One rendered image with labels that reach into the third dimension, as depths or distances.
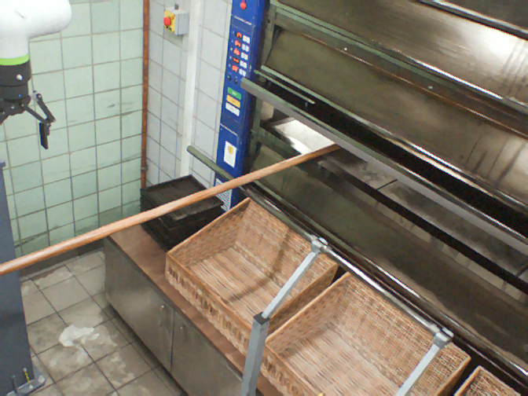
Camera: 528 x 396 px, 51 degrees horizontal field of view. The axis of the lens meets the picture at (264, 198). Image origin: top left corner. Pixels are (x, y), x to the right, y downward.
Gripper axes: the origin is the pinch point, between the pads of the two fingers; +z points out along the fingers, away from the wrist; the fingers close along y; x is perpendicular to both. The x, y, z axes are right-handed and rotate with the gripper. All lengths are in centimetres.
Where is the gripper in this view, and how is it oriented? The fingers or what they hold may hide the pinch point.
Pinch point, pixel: (20, 150)
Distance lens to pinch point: 161.1
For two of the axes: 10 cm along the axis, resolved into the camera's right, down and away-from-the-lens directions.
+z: -1.5, 8.0, 5.8
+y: -7.0, 3.3, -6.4
